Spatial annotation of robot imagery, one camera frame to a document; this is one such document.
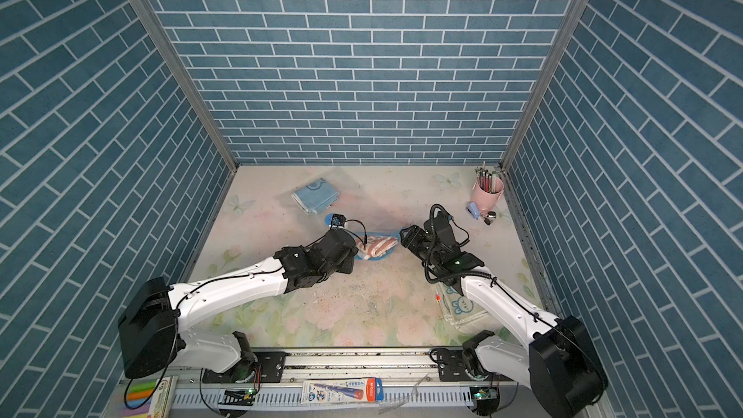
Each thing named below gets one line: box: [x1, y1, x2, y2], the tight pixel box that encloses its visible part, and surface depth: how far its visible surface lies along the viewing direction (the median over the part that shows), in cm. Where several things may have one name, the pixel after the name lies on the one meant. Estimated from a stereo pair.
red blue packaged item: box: [300, 377, 385, 405], surface depth 71 cm
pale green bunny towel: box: [434, 282, 490, 328], surface depth 84 cm
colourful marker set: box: [121, 375, 179, 418], surface depth 70 cm
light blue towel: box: [291, 178, 340, 215], surface depth 110 cm
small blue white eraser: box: [466, 201, 481, 221], surface depth 107 cm
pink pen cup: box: [471, 178, 505, 212], surface depth 104 cm
